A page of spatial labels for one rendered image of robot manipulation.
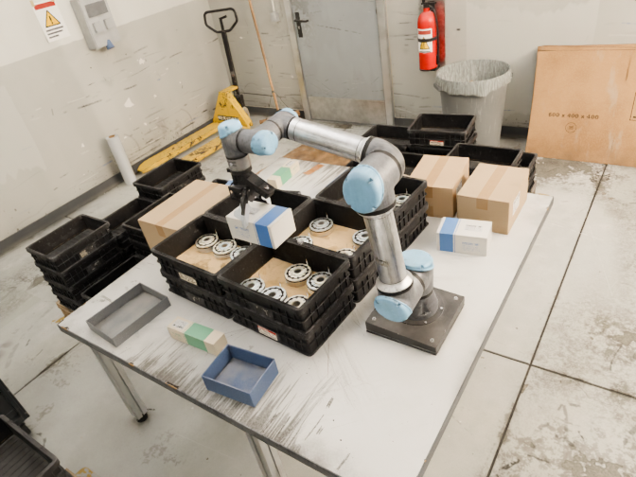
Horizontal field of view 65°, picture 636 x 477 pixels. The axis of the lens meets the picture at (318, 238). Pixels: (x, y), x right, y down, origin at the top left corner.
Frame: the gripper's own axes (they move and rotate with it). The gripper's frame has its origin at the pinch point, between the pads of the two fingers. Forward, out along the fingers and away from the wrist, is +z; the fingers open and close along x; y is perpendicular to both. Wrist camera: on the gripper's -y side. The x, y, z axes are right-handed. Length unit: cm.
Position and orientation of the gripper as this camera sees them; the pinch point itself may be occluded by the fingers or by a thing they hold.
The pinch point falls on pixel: (259, 219)
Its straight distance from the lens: 173.4
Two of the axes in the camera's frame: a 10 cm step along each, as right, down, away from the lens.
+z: 1.7, 8.1, 5.6
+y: -8.2, -1.9, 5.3
